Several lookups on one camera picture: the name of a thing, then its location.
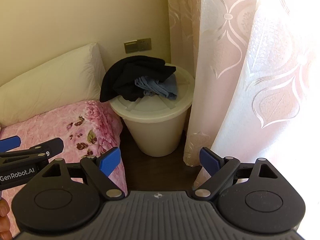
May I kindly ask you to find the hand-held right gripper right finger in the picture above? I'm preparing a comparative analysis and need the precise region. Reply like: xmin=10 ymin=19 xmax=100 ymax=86
xmin=192 ymin=147 xmax=279 ymax=202

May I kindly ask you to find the pink floral blanket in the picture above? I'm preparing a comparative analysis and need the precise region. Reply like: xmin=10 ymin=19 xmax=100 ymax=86
xmin=0 ymin=100 xmax=128 ymax=195

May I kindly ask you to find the black button cardigan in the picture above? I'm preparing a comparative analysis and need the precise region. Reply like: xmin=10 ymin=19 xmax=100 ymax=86
xmin=99 ymin=56 xmax=177 ymax=103

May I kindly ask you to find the brass wall switch plate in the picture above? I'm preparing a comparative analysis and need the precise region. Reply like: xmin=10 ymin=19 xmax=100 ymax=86
xmin=124 ymin=40 xmax=138 ymax=54

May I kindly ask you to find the grey-blue garment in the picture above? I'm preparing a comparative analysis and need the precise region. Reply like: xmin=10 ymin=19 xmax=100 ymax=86
xmin=134 ymin=75 xmax=178 ymax=100

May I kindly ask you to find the person's left hand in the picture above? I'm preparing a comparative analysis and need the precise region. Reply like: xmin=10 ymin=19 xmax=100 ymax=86
xmin=0 ymin=201 xmax=12 ymax=240

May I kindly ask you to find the white pillow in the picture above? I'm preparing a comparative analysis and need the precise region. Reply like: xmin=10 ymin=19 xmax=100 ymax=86
xmin=0 ymin=42 xmax=107 ymax=128

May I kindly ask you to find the pink patterned curtain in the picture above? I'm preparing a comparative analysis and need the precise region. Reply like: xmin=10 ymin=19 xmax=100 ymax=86
xmin=166 ymin=0 xmax=320 ymax=188

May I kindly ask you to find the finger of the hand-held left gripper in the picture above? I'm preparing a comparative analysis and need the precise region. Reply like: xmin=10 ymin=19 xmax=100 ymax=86
xmin=0 ymin=135 xmax=21 ymax=153
xmin=0 ymin=137 xmax=64 ymax=159

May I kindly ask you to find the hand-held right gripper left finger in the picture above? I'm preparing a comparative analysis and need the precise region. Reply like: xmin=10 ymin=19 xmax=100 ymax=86
xmin=37 ymin=147 xmax=125 ymax=200

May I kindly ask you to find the white plastic laundry bin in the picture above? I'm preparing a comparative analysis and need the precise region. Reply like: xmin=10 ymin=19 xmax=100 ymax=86
xmin=110 ymin=64 xmax=195 ymax=157

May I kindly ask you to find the brass wall socket plate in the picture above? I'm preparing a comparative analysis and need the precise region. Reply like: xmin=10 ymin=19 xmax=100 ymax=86
xmin=137 ymin=37 xmax=152 ymax=51

